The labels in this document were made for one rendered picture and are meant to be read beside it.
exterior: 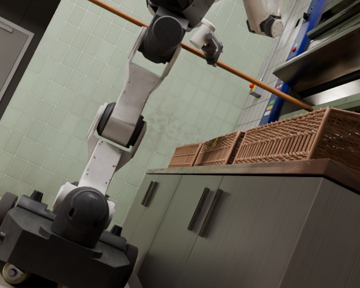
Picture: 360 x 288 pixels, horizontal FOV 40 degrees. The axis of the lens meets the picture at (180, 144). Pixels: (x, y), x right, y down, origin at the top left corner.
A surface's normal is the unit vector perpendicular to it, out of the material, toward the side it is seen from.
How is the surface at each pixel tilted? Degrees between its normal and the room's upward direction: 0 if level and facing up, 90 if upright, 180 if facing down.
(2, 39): 90
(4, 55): 90
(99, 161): 64
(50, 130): 90
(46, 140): 90
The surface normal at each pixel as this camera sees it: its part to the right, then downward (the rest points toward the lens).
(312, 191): -0.89, -0.42
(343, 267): 0.19, -0.06
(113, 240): 0.44, -0.67
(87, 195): 0.26, -0.52
